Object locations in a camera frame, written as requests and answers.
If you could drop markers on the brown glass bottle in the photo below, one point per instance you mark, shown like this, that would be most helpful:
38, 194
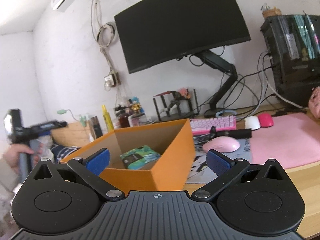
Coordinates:
123, 118

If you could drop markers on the pink mechanical keyboard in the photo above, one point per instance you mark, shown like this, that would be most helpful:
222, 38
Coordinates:
203, 126

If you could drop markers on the orange open cardboard box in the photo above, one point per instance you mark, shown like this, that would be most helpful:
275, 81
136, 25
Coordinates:
173, 140

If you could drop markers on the navy pillow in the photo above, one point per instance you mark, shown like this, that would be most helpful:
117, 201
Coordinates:
59, 151

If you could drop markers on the magenta computer mouse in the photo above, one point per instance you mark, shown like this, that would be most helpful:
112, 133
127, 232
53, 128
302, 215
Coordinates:
265, 120

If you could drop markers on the green tissue pack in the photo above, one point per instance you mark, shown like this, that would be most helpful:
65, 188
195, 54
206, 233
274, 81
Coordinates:
137, 158

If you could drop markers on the blue haired anime figure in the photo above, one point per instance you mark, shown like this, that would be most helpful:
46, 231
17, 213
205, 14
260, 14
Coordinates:
135, 106

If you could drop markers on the wall power socket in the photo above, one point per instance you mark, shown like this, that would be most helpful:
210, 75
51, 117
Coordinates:
112, 80

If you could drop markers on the person's left hand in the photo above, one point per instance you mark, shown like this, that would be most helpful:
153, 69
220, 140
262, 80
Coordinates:
12, 155

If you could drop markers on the small wicker basket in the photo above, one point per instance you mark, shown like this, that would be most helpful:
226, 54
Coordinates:
268, 11

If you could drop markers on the black glass PC tower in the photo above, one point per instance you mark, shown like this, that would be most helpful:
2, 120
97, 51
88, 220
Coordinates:
293, 42

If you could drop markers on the white computer mouse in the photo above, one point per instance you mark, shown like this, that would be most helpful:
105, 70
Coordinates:
252, 122

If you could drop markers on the black flashlight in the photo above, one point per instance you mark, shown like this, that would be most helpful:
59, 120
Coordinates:
236, 134

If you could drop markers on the black curved monitor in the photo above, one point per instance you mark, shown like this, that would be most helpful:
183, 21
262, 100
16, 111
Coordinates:
156, 31

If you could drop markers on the pink desk mat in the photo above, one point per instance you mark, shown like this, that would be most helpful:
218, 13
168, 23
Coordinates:
293, 141

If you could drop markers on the yellow spray bottle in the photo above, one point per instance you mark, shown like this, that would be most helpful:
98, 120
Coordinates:
107, 119

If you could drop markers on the grey printed mouse pad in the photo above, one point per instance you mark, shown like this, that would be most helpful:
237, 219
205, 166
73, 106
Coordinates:
206, 168

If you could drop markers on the black cosmetic bottle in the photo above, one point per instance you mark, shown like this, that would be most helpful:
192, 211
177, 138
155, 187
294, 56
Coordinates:
96, 127

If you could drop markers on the pink computer mouse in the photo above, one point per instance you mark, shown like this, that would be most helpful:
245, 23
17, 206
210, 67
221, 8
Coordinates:
222, 144

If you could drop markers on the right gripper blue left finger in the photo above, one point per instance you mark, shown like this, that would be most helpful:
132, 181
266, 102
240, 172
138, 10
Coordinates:
87, 173

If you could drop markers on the wooden headboard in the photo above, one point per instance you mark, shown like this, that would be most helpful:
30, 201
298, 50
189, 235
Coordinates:
74, 135

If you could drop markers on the black haired anime figure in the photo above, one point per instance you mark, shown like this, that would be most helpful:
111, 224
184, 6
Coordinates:
121, 109

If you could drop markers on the black router with antennas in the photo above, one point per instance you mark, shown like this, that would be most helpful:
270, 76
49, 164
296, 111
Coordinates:
168, 105

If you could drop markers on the pink plush toy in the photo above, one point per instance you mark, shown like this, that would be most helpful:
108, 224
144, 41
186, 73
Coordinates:
314, 102

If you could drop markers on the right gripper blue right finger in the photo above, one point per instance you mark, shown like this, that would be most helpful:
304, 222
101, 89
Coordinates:
228, 172

